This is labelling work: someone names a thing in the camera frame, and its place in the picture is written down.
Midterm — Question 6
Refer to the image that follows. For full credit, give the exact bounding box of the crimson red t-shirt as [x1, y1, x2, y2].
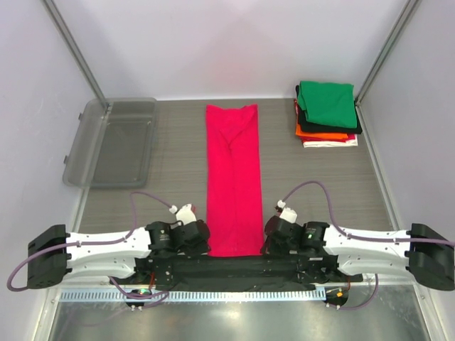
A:
[205, 104, 264, 257]

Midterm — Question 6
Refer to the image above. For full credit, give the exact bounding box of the clear plastic bin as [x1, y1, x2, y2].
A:
[63, 97, 156, 189]

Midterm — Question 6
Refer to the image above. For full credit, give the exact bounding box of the red folded t-shirt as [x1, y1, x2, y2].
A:
[294, 99, 299, 117]

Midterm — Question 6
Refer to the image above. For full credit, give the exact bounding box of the aluminium corner post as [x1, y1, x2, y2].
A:
[355, 0, 424, 106]
[41, 0, 109, 111]

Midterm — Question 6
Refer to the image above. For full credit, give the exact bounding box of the slotted cable duct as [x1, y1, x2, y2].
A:
[58, 287, 326, 303]

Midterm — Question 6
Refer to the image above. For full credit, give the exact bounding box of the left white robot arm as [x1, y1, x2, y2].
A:
[27, 220, 210, 289]

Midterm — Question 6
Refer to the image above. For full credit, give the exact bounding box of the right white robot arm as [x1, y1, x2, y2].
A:
[261, 215, 454, 291]

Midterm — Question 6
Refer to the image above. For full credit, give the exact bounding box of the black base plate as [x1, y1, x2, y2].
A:
[126, 254, 363, 292]

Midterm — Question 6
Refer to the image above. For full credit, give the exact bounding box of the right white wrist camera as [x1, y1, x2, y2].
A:
[276, 200, 298, 224]

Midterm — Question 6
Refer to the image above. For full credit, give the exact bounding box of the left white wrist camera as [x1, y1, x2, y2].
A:
[168, 204, 197, 226]

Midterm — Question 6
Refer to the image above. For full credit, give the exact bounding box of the left aluminium corner post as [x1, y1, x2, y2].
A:
[41, 0, 109, 111]

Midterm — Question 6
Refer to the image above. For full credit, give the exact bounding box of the orange folded t-shirt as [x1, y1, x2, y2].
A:
[295, 123, 349, 141]

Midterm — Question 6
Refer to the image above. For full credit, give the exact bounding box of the green folded t-shirt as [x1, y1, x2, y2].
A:
[297, 81, 358, 129]

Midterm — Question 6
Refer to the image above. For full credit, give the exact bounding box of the white folded t-shirt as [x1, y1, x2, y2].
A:
[302, 134, 358, 148]

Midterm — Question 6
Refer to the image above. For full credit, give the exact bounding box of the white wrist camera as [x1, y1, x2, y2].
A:
[276, 200, 298, 224]
[168, 204, 197, 226]

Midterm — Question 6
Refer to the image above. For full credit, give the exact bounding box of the black folded t-shirt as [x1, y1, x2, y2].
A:
[297, 106, 363, 134]

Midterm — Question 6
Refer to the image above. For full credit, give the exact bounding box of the right aluminium corner post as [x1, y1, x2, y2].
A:
[355, 0, 424, 106]

